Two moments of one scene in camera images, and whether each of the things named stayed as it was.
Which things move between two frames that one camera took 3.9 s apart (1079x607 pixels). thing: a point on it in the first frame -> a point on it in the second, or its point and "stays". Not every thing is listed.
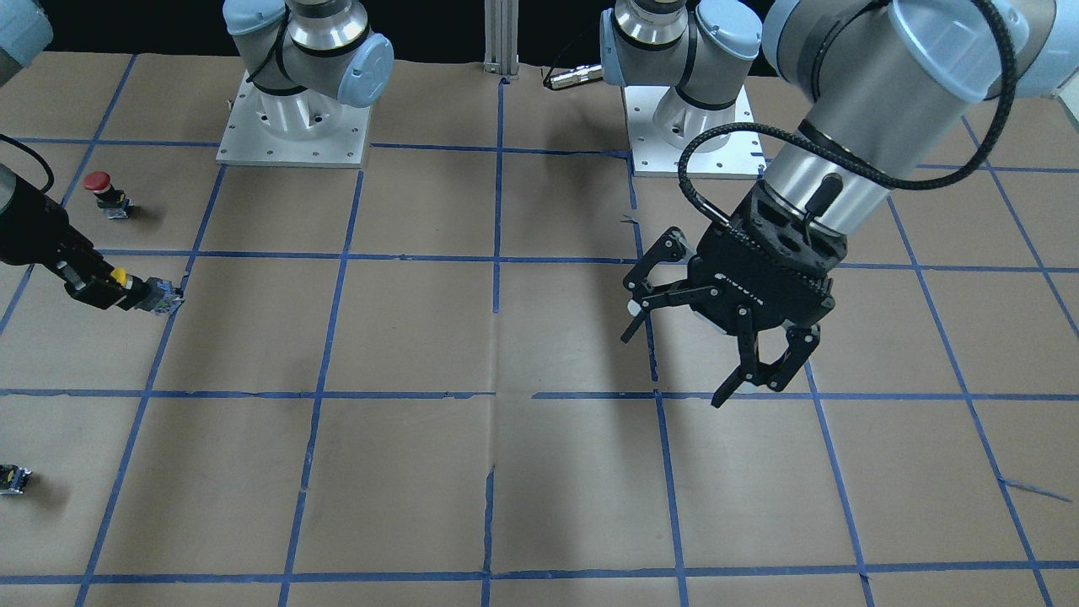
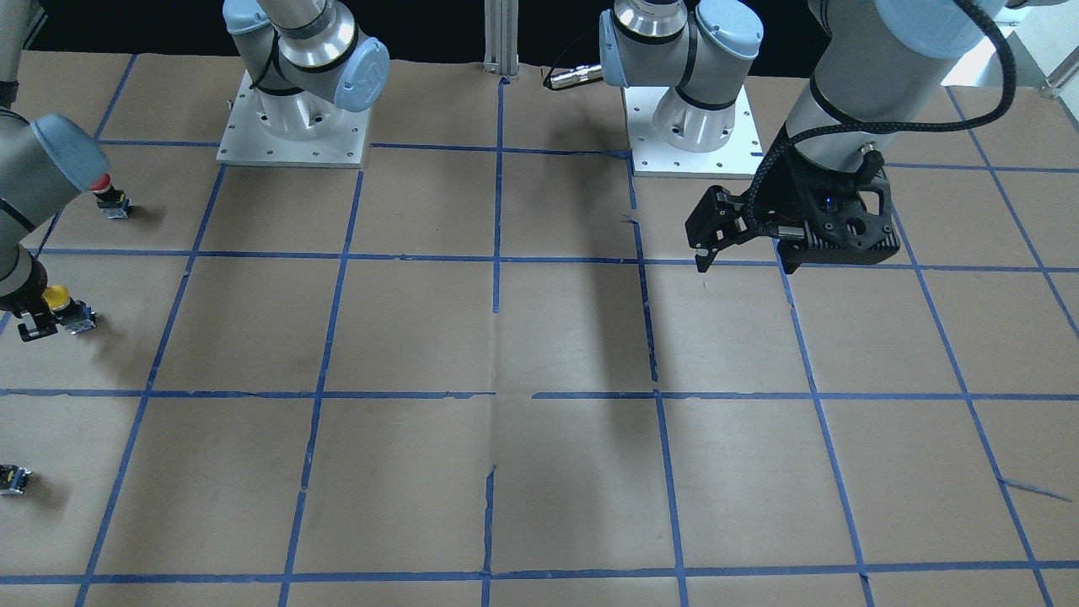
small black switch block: x=13 y=479 stays
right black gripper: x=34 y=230 -> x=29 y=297
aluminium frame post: x=501 y=38 stays
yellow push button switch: x=153 y=294 -> x=74 y=315
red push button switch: x=113 y=201 stays
